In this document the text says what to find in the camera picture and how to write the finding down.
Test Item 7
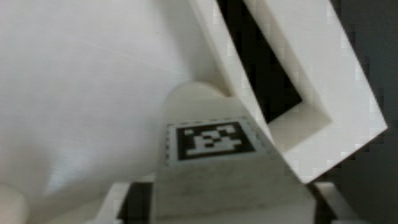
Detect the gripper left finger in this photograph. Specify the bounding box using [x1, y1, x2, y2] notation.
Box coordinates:
[88, 182, 153, 224]

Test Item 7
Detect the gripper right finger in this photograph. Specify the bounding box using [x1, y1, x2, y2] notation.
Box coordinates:
[310, 182, 372, 224]

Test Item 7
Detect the white table leg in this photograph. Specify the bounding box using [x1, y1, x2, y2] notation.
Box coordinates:
[152, 82, 317, 224]

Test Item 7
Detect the white square tabletop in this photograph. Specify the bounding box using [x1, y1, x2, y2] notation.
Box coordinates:
[0, 0, 281, 224]

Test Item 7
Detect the white U-shaped fence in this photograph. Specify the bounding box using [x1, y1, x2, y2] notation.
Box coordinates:
[244, 0, 388, 182]

